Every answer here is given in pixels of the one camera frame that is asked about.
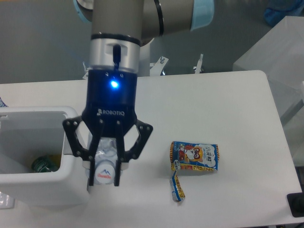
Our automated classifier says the white metal base bracket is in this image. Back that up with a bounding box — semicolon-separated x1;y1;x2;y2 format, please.
82;54;204;80

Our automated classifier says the white plastic trash can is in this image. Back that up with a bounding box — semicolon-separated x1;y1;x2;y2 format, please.
0;106;90;206

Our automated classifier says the crushed clear plastic bottle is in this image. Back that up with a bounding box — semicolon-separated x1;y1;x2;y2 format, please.
94;138;118;184

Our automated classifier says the blue patterned item left edge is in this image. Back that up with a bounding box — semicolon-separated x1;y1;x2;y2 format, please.
0;98;7;107

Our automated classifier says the green can in trash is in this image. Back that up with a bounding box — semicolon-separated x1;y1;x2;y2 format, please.
31;155;59;173

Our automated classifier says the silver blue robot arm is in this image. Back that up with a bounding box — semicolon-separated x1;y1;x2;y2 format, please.
63;0;215;186

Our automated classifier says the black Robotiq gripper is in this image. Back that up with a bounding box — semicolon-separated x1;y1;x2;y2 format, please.
62;65;154;187

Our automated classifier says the blue snack wrapper bag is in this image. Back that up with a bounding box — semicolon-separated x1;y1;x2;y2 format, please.
170;141;220;203

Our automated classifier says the clear plastic item bottom left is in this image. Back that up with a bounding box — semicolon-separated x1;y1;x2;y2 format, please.
0;192;15;209

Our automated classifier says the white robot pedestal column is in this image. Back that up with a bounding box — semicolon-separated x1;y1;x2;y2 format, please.
138;38;154;77

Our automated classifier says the blue object in corner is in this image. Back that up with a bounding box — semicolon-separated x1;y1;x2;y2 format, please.
263;0;304;27

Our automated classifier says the black device at table edge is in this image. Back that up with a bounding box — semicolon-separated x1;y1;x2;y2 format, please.
287;192;304;218

